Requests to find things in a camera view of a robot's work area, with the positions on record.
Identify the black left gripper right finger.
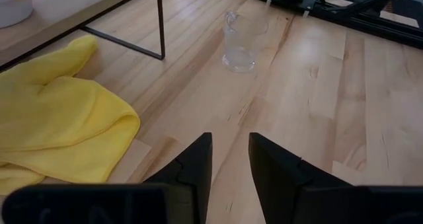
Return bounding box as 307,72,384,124
249,132,352,224

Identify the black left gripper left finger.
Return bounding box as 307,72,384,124
144,132,213,224

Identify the yellow mug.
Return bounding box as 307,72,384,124
0,0,34,29

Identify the wooden shelf with black legs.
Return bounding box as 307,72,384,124
0,0,167,73

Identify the clear glass cup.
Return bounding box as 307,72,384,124
220,10,271,75

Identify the yellow cloth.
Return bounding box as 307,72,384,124
0,34,142,196

